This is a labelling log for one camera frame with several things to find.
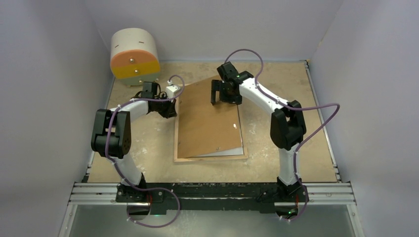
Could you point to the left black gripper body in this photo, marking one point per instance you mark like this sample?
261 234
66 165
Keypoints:
163 107

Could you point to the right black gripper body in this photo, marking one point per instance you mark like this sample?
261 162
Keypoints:
226 96

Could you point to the brown backing board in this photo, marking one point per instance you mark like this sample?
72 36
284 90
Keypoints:
206 124

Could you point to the white wooden picture frame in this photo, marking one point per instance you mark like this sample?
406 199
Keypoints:
209 160

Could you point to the glossy photo print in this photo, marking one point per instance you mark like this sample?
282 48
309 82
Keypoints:
239 151

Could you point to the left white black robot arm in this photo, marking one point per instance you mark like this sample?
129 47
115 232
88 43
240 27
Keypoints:
111 135

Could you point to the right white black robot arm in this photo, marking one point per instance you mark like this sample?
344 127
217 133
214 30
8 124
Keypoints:
287 124

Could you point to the round cabinet with coloured drawers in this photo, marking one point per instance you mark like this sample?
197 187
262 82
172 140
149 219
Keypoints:
134 57

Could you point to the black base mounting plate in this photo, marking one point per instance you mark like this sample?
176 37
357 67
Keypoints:
266 198

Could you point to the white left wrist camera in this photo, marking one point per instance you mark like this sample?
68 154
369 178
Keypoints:
172 90

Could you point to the aluminium rail frame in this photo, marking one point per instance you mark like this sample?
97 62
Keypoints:
106 194

